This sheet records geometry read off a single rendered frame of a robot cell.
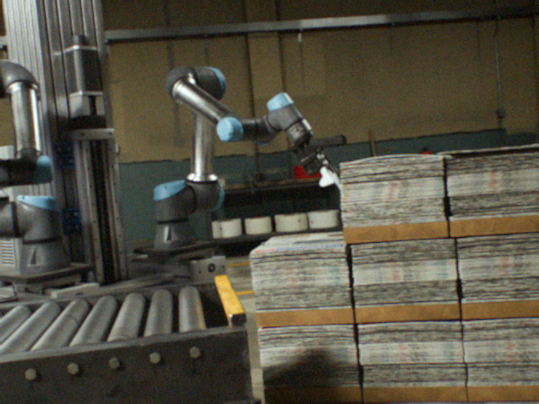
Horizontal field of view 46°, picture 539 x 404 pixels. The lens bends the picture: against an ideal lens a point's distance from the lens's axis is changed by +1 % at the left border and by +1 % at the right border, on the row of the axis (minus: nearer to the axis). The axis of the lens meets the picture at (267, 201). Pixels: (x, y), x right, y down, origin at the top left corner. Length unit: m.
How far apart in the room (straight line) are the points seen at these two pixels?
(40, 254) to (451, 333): 1.22
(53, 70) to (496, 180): 1.46
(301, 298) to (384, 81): 7.23
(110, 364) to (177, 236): 1.23
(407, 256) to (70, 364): 1.03
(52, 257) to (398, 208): 1.03
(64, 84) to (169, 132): 6.15
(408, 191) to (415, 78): 7.33
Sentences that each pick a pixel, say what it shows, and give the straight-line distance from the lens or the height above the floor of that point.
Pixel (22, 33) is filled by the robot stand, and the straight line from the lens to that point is 2.42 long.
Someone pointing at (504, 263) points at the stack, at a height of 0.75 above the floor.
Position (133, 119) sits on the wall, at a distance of 8.45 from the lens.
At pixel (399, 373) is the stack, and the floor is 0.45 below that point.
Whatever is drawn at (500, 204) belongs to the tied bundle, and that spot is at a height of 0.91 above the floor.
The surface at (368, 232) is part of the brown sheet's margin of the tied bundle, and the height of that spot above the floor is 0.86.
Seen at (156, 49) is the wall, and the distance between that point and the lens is 8.56.
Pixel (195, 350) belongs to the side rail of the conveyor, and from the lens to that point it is 1.08.
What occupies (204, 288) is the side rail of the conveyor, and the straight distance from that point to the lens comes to 1.57.
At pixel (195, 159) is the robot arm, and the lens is 2.35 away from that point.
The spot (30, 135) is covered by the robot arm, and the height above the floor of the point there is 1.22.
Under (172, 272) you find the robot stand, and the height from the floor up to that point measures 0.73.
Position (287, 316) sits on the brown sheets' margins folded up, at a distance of 1.88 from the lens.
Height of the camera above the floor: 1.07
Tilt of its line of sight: 3 degrees down
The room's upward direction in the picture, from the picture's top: 5 degrees counter-clockwise
